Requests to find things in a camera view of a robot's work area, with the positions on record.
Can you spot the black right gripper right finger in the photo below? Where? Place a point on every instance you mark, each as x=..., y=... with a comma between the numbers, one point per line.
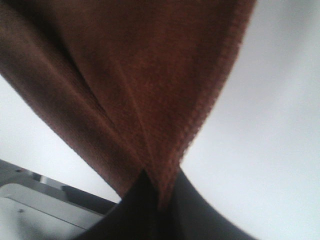
x=186, y=215

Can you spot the brown towel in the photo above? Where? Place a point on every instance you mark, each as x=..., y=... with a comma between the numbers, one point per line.
x=127, y=84

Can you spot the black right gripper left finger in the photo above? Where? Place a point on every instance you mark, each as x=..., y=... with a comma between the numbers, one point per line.
x=134, y=218

